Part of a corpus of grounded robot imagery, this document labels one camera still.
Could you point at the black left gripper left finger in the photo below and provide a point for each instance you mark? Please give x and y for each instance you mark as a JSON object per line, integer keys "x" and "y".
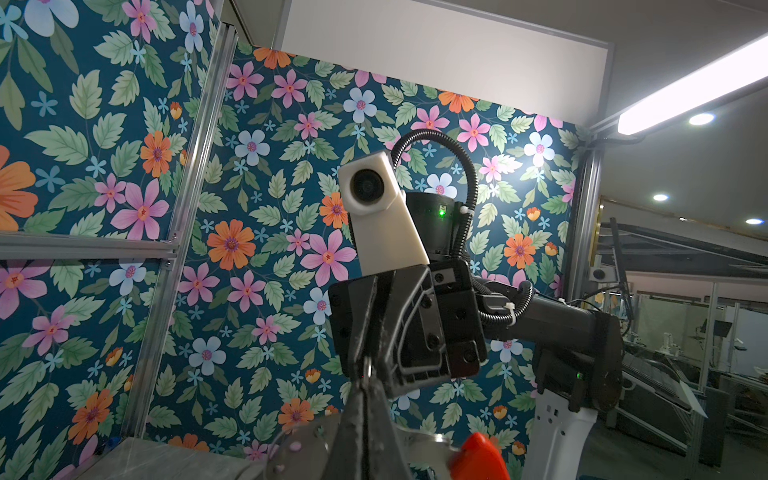
{"x": 347, "y": 458}

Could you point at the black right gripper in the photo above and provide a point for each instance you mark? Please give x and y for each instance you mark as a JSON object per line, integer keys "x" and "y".
{"x": 416, "y": 327}

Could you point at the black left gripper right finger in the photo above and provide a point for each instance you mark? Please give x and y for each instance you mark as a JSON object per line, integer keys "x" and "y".
{"x": 386, "y": 459}

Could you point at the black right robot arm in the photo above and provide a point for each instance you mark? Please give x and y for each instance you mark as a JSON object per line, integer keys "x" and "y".
{"x": 578, "y": 356}

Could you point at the ceiling strip light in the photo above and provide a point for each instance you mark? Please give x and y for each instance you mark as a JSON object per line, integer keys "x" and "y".
{"x": 735, "y": 71}

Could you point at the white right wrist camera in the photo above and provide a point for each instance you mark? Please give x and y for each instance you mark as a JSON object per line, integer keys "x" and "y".
{"x": 384, "y": 233}

